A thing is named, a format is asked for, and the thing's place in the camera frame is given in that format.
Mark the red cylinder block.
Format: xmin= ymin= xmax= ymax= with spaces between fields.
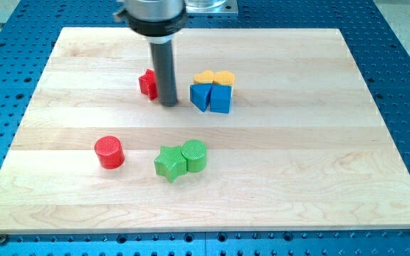
xmin=94 ymin=136 xmax=125 ymax=169

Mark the yellow heart block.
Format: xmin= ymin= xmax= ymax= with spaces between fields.
xmin=194 ymin=70 xmax=214 ymax=84

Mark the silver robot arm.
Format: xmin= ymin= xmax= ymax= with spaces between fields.
xmin=114 ymin=0 xmax=188 ymax=107

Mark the wooden board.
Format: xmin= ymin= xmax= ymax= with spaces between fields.
xmin=0 ymin=28 xmax=410 ymax=234

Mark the red star block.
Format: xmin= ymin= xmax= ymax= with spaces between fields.
xmin=138 ymin=69 xmax=158 ymax=100

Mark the blue triangle block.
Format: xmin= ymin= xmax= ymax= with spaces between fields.
xmin=189 ymin=83 xmax=212 ymax=112

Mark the green star block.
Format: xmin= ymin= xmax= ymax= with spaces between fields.
xmin=154 ymin=146 xmax=187 ymax=183

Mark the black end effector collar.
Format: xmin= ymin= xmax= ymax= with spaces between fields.
xmin=126 ymin=8 xmax=188 ymax=37

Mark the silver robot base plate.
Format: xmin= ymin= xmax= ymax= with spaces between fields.
xmin=184 ymin=0 xmax=238 ymax=16

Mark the blue cube block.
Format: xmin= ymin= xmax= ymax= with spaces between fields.
xmin=210 ymin=85 xmax=232 ymax=114

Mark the green cylinder block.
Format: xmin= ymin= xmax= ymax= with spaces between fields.
xmin=182 ymin=139 xmax=207 ymax=173

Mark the yellow pentagon block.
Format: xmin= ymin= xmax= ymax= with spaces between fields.
xmin=213 ymin=70 xmax=236 ymax=86

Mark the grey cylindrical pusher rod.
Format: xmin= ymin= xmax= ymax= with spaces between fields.
xmin=149 ymin=36 xmax=178 ymax=107

